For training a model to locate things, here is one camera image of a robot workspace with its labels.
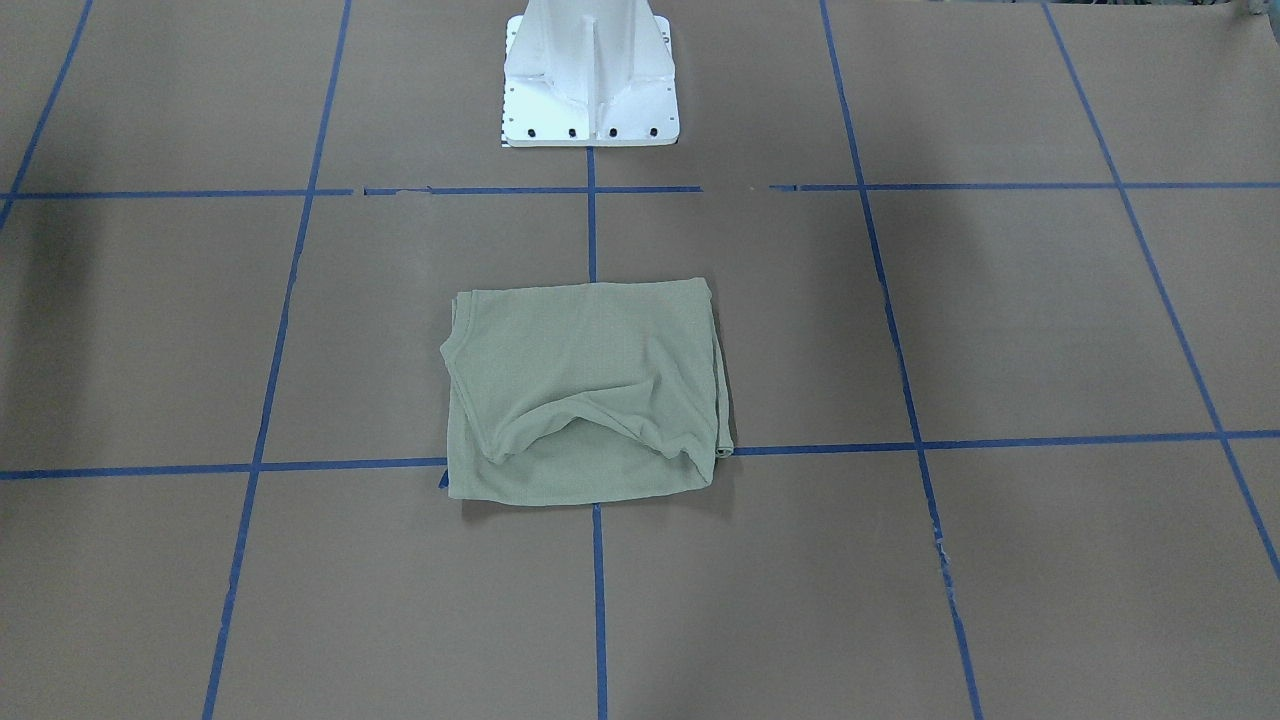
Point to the olive green long-sleeve shirt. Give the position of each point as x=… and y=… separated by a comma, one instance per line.
x=585, y=393

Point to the white metal base plate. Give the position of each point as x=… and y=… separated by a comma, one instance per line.
x=589, y=74

